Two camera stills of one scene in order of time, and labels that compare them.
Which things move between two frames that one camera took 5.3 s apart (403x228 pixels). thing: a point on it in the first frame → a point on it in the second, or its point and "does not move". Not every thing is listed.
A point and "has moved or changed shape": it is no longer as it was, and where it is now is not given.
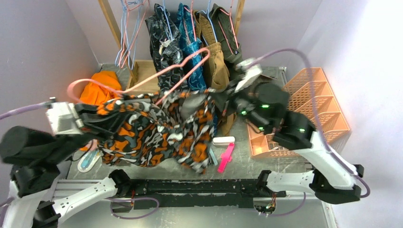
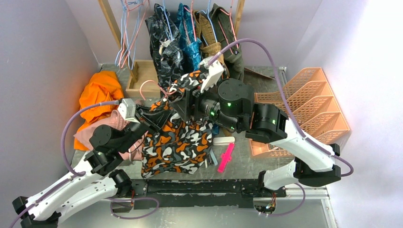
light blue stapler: [214, 157] does not move
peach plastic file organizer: [310, 96] does not move
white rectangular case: [223, 140] does not move
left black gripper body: [92, 128] → [139, 129]
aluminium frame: [275, 210] does not move
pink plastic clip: [226, 156] does not move
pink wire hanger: [148, 81] → [165, 94]
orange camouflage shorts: [173, 125] has moved or changed shape
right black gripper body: [243, 103] → [206, 103]
